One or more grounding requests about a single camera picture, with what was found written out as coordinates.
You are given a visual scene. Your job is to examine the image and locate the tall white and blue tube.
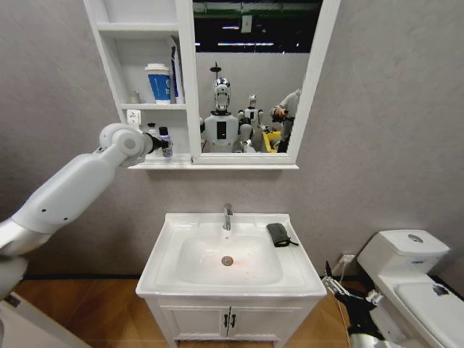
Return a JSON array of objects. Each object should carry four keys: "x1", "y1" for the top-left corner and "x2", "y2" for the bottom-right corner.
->
[{"x1": 168, "y1": 35, "x2": 186, "y2": 105}]

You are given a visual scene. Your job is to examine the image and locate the chrome faucet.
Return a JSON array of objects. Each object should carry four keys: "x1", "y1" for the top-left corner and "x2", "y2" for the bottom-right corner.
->
[{"x1": 221, "y1": 202, "x2": 234, "y2": 232}]

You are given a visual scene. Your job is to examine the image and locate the white toilet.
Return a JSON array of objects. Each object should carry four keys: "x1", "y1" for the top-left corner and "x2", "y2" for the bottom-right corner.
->
[{"x1": 356, "y1": 228, "x2": 464, "y2": 348}]

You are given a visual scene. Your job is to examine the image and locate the blue and white paper cup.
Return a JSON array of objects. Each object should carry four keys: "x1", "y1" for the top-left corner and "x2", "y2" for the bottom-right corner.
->
[{"x1": 145, "y1": 63, "x2": 173, "y2": 105}]

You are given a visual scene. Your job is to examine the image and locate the white framed mirror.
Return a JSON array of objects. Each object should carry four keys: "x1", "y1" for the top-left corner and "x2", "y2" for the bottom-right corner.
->
[{"x1": 175, "y1": 0, "x2": 341, "y2": 166}]

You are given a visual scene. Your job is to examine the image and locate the white bottle with black cap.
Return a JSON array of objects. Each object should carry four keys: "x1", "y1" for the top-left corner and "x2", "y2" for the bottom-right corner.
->
[{"x1": 145, "y1": 122, "x2": 159, "y2": 157}]

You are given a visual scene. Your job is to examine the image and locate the dark grey folded towel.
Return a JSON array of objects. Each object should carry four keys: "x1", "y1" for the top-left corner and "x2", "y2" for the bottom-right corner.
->
[{"x1": 266, "y1": 223, "x2": 300, "y2": 249}]

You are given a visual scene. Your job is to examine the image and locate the white slanted panel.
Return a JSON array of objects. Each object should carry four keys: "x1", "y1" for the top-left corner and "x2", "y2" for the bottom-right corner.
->
[{"x1": 0, "y1": 289, "x2": 94, "y2": 348}]

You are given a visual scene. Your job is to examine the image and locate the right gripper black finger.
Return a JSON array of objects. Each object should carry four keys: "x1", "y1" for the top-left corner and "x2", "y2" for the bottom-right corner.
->
[
  {"x1": 365, "y1": 289, "x2": 384, "y2": 307},
  {"x1": 321, "y1": 260, "x2": 344, "y2": 295}
]

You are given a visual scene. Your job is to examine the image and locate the white wall cabinet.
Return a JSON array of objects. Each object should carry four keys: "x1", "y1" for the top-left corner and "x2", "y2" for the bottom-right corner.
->
[{"x1": 83, "y1": 0, "x2": 341, "y2": 170}]

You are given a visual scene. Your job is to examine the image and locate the white vanity cabinet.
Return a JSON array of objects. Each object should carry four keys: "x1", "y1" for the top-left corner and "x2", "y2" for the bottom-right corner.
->
[{"x1": 146, "y1": 295, "x2": 320, "y2": 348}]

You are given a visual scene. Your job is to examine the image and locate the purple label shampoo bottle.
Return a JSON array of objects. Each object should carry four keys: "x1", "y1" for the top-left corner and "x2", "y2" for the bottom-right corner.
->
[{"x1": 158, "y1": 126, "x2": 175, "y2": 159}]

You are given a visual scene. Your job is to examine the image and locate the white ceramic washbasin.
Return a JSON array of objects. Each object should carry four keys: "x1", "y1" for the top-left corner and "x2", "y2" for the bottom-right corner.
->
[{"x1": 136, "y1": 212, "x2": 328, "y2": 299}]

